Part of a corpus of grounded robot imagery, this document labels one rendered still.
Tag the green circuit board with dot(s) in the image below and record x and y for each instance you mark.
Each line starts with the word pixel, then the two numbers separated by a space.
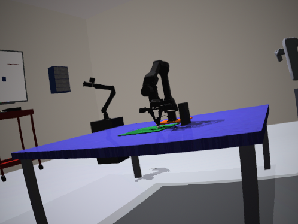
pixel 149 129

